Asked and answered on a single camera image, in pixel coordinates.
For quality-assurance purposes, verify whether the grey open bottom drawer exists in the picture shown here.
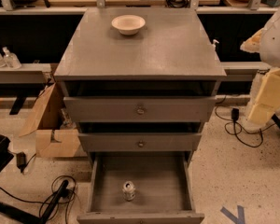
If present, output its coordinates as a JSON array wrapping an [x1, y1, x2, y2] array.
[[77, 152, 204, 224]]

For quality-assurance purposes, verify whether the brown cardboard box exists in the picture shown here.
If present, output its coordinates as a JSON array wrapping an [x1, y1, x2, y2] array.
[[19, 84, 86, 158]]

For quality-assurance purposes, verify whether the black cable on floor right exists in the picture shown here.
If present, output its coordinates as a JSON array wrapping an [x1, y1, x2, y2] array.
[[214, 105, 280, 148]]

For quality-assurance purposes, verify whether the white pump bottle behind cabinet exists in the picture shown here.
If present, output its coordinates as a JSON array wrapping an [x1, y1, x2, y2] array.
[[212, 39, 219, 51]]

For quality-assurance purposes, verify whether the black power adapter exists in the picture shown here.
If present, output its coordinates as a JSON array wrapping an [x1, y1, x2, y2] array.
[[16, 152, 26, 172], [231, 108, 239, 122]]

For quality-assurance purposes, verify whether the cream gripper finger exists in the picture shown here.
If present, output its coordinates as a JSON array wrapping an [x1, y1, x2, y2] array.
[[246, 68, 280, 125]]

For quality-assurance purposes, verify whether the black power adapter left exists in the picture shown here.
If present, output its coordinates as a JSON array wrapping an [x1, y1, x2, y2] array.
[[16, 152, 26, 172]]

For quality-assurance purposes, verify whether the black power adapter right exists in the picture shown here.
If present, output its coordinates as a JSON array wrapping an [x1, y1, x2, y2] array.
[[231, 108, 239, 122]]

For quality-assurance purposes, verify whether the white ceramic bowl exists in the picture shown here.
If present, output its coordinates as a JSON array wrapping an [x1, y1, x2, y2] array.
[[111, 15, 146, 35]]

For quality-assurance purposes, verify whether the grey middle drawer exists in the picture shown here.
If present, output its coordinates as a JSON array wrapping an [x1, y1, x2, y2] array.
[[78, 133, 202, 152]]

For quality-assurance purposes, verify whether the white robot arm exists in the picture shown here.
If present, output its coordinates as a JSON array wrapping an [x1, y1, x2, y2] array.
[[240, 8, 280, 130]]

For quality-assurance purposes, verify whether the black coiled cable left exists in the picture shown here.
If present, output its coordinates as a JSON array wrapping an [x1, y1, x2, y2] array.
[[0, 175, 79, 224]]

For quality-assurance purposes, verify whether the black stand leg left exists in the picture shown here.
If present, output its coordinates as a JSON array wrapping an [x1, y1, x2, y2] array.
[[0, 179, 70, 224]]

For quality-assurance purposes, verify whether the grey top drawer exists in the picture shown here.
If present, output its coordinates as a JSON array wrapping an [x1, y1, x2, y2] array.
[[63, 97, 215, 122]]

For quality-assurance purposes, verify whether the silver 7up can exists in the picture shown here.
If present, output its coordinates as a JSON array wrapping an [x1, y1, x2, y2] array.
[[122, 181, 135, 202]]

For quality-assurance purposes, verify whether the clear sanitizer bottle right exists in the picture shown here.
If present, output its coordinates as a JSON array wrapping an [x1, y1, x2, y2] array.
[[3, 47, 21, 69]]

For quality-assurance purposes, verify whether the grey wooden drawer cabinet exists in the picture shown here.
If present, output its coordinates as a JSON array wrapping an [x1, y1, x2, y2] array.
[[53, 7, 228, 224]]

